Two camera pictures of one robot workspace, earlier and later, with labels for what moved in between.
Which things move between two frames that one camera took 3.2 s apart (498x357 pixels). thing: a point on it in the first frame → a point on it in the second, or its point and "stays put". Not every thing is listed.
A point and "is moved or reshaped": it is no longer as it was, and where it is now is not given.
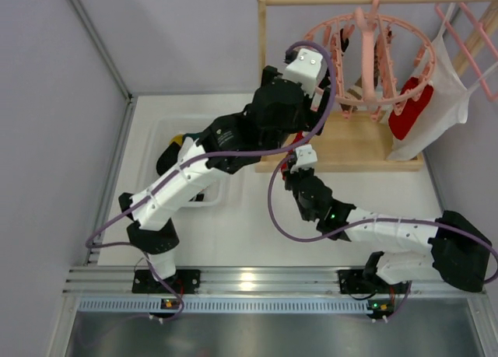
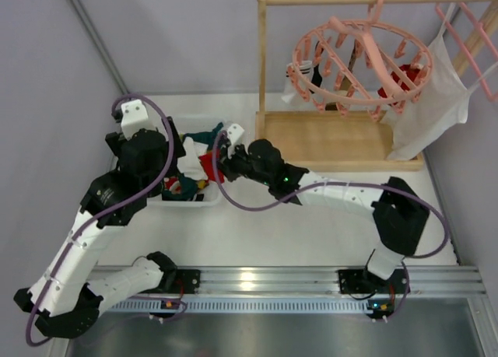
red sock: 401,124 → 410,70
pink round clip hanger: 377,59 is moved or reshaped
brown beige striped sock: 356,91 → 332,106
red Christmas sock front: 290,151 is moved or reshaped
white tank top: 447,106 stays put
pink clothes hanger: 483,29 stays put
